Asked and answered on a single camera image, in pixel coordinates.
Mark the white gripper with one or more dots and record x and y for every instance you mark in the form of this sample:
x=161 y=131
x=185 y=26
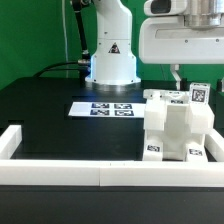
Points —
x=166 y=40

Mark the white obstacle fence wall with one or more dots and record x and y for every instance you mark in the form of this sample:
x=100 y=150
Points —
x=101 y=173

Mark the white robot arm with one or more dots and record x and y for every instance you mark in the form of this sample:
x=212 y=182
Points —
x=113 y=64

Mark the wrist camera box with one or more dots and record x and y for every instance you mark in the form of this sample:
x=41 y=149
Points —
x=164 y=7

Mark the white chair back part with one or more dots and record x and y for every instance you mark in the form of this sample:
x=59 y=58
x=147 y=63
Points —
x=199 y=117

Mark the white base tag sheet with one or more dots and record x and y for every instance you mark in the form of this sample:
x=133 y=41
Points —
x=105 y=109

